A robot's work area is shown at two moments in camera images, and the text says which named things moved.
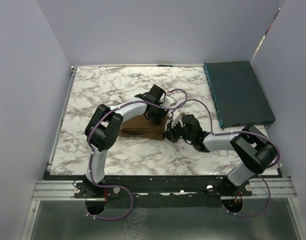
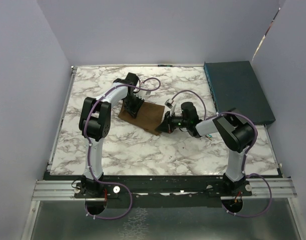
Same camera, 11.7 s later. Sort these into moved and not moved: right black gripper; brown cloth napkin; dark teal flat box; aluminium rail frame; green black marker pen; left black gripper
Moved: left black gripper; brown cloth napkin; right black gripper
Not moved: green black marker pen; dark teal flat box; aluminium rail frame
